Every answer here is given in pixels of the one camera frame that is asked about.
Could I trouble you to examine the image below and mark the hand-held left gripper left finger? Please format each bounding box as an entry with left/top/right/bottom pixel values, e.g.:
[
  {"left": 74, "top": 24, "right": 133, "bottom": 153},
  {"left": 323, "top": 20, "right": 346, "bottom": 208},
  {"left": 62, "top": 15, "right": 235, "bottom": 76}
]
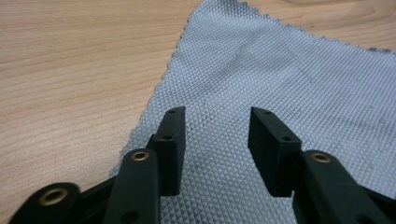
[{"left": 146, "top": 105, "right": 187, "bottom": 197}]

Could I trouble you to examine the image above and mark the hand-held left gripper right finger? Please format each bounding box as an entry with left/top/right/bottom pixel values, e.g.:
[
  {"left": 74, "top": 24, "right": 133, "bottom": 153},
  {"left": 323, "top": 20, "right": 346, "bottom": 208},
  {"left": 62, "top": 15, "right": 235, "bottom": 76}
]
[{"left": 247, "top": 106, "right": 304, "bottom": 198}]

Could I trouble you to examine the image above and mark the grey textured cleaning cloth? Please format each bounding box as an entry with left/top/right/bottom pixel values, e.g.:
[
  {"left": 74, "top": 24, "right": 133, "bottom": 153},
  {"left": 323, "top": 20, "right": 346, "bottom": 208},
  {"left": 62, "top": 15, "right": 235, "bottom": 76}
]
[{"left": 109, "top": 0, "right": 396, "bottom": 224}]

